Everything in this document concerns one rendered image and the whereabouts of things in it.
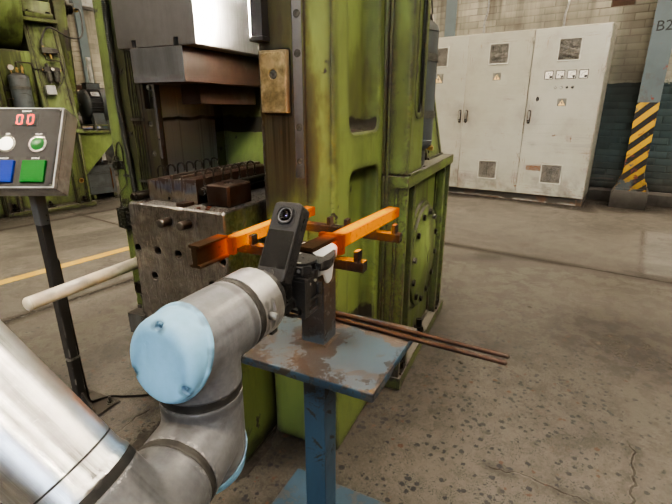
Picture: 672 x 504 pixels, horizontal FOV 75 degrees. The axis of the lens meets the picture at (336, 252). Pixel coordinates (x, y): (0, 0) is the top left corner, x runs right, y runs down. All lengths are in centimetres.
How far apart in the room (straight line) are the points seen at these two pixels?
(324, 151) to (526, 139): 515
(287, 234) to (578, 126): 577
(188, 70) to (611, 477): 189
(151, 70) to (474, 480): 166
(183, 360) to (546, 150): 602
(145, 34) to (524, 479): 185
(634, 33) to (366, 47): 546
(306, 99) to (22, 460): 112
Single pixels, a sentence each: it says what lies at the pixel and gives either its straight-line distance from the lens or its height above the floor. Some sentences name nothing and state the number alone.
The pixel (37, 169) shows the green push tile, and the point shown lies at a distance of 170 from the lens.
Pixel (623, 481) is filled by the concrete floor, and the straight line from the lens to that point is 193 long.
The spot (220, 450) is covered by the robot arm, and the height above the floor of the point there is 86.
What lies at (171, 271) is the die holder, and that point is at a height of 70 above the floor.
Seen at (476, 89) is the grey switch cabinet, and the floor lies 142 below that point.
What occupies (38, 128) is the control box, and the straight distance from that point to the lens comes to 177.
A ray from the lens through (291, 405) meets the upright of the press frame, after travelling 173.
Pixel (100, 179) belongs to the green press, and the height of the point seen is 26.
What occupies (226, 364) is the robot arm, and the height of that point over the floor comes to 95.
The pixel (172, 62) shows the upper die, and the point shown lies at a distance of 143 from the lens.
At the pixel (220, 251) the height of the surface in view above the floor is 93.
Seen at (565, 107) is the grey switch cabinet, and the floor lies 119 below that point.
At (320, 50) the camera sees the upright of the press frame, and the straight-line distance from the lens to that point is 133.
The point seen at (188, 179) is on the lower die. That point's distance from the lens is 143.
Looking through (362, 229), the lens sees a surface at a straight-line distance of 84.
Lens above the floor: 120
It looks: 18 degrees down
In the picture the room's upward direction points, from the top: straight up
